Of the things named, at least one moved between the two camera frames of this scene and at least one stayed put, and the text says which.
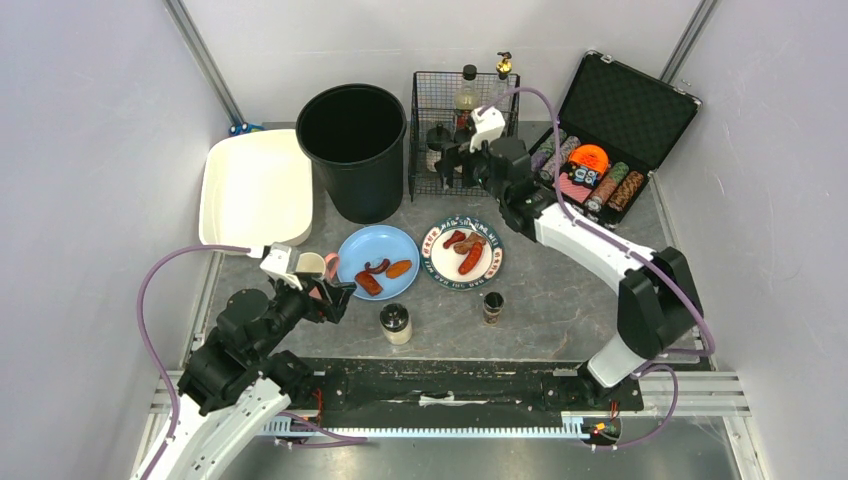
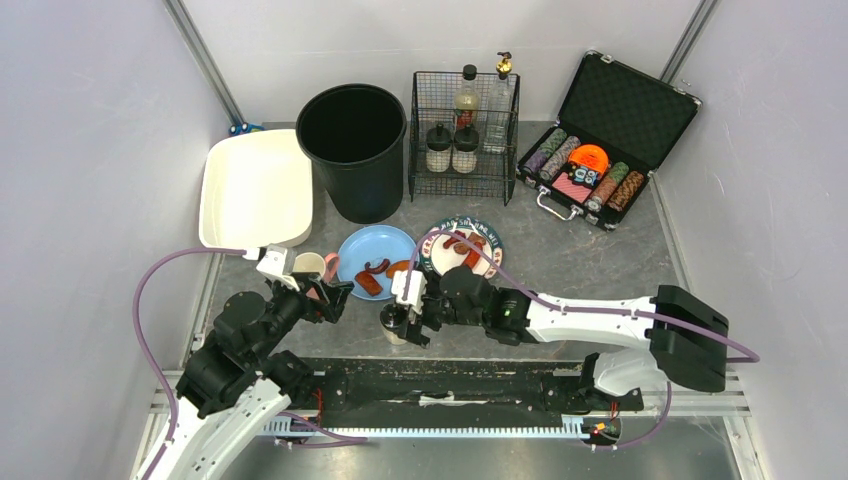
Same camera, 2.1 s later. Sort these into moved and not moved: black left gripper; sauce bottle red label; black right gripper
Moved: black right gripper
Not moved: black left gripper; sauce bottle red label
